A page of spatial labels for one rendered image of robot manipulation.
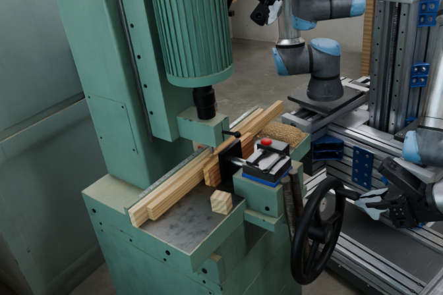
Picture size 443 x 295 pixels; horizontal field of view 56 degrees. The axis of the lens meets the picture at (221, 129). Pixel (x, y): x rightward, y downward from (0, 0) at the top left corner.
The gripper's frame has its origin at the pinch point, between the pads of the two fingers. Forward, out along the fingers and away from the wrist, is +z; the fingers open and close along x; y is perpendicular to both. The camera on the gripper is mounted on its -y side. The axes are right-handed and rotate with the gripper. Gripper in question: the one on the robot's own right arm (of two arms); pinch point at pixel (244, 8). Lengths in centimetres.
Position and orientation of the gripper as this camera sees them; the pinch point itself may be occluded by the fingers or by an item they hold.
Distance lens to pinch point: 110.4
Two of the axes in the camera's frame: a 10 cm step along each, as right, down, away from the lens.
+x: 7.1, 6.8, -1.8
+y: 3.6, -5.8, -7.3
